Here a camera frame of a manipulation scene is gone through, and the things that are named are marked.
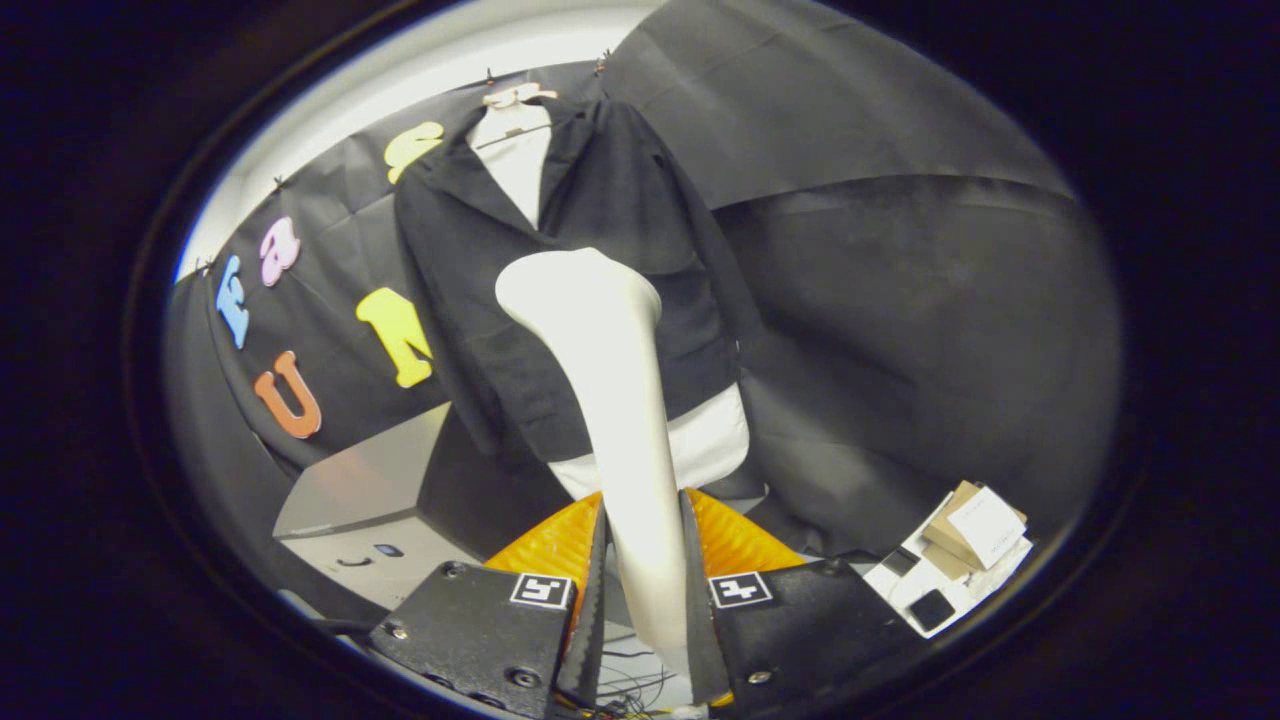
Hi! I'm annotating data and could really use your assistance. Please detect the black blazer jacket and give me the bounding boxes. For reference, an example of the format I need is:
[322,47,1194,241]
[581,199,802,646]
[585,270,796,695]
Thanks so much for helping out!
[393,97,761,491]

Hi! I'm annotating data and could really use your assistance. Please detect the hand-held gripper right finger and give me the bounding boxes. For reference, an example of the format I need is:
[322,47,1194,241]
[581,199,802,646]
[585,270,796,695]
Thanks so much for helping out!
[683,488,921,720]

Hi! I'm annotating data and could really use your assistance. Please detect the black backdrop cloth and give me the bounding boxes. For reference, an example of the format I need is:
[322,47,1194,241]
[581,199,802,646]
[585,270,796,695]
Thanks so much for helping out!
[165,0,1126,601]

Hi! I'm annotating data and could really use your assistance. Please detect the small black square device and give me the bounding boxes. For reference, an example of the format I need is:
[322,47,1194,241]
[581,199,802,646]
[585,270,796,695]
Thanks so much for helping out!
[908,588,956,633]

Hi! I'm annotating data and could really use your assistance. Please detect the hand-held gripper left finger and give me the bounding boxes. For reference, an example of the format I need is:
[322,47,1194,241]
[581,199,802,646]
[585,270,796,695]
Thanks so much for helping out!
[365,490,608,720]

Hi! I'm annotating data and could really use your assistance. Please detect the white mannequin with stand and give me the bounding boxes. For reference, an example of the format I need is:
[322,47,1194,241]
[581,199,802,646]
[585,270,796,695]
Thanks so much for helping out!
[470,82,751,501]

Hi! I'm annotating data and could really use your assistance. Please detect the white paper card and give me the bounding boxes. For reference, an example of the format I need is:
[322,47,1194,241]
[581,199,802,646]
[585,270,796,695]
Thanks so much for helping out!
[947,487,1027,569]

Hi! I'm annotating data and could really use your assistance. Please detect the grey cabinet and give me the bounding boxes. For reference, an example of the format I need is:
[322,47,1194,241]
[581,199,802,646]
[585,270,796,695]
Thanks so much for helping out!
[272,400,571,626]

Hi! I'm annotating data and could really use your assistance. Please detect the thin black floor cables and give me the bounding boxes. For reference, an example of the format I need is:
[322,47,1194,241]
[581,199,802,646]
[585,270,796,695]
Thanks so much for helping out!
[598,645,691,717]

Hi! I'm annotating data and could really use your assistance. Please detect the brown cardboard box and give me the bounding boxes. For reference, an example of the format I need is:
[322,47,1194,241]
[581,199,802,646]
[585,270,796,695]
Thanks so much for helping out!
[920,480,1029,583]

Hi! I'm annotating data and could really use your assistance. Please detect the white garment steamer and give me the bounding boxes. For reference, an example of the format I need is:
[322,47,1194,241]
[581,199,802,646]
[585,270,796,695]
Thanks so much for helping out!
[495,248,701,706]

